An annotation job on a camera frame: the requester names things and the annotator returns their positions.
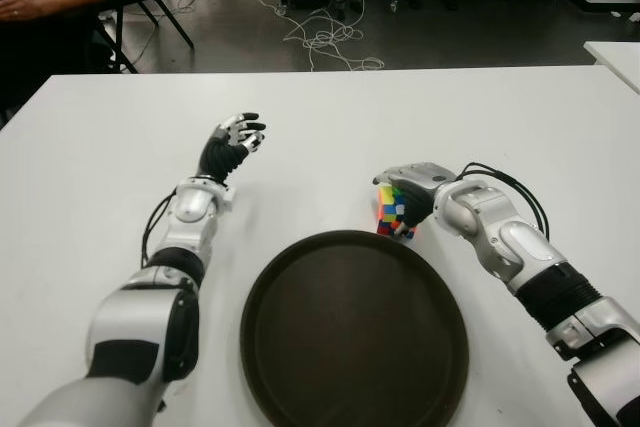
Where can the white side table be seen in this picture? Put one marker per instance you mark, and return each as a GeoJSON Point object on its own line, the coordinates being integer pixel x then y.
{"type": "Point", "coordinates": [615, 62]}

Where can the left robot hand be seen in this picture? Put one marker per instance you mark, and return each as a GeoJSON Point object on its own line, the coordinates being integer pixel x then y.
{"type": "Point", "coordinates": [220, 157]}

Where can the multicoloured Rubik's cube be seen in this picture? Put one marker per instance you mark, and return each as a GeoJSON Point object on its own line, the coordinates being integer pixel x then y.
{"type": "Point", "coordinates": [390, 207]}

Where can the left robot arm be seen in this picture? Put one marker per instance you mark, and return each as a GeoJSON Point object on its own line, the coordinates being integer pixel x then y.
{"type": "Point", "coordinates": [190, 207]}

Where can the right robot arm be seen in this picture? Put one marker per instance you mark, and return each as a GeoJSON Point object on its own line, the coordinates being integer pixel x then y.
{"type": "Point", "coordinates": [515, 242]}

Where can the small white floor object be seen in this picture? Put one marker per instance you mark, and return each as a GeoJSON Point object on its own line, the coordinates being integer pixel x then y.
{"type": "Point", "coordinates": [634, 17]}

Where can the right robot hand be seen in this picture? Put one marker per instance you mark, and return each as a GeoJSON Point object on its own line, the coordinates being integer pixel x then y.
{"type": "Point", "coordinates": [420, 177]}

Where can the dark round plate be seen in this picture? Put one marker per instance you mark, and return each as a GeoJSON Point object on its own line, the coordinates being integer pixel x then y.
{"type": "Point", "coordinates": [350, 337]}

